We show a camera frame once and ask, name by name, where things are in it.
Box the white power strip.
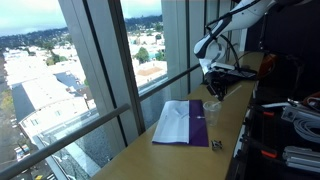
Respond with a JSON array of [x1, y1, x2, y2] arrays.
[[281, 106, 320, 122]]

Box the white coiled cable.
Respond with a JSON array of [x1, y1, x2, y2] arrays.
[[293, 118, 320, 144]]

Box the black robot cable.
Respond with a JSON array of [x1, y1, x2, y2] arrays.
[[204, 0, 264, 69]]

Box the grey keyboard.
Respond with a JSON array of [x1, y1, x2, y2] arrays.
[[228, 70, 256, 78]]

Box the grey window handrail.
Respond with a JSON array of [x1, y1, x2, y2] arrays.
[[0, 43, 240, 180]]

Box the clear plastic cup with lid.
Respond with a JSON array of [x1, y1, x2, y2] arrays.
[[203, 101, 222, 126]]

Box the black staple remover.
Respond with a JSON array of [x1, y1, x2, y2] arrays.
[[211, 140, 223, 150]]

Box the white paper sheet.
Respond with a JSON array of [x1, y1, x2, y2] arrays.
[[152, 100, 189, 144]]

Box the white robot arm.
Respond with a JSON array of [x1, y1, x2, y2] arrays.
[[193, 0, 276, 101]]

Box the black clamp orange handle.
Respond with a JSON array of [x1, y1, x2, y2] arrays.
[[243, 136, 278, 159]]

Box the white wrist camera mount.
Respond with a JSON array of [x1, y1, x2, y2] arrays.
[[199, 59, 235, 75]]

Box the purple folder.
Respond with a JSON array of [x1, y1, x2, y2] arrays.
[[152, 99, 210, 148]]

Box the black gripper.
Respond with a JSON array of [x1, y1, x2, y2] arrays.
[[205, 72, 228, 97]]

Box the clear plastic straw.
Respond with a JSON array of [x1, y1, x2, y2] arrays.
[[212, 85, 242, 107]]

